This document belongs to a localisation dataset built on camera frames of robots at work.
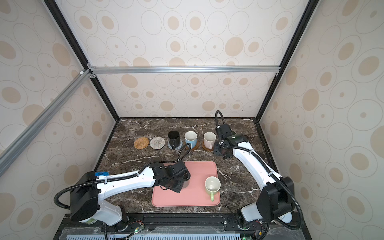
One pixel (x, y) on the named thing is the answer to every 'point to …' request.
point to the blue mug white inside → (190, 137)
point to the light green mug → (212, 184)
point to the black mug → (174, 139)
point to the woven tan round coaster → (141, 143)
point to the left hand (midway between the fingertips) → (184, 187)
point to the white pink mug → (209, 139)
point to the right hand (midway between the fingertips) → (219, 150)
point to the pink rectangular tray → (196, 194)
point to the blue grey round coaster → (179, 146)
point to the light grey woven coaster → (157, 143)
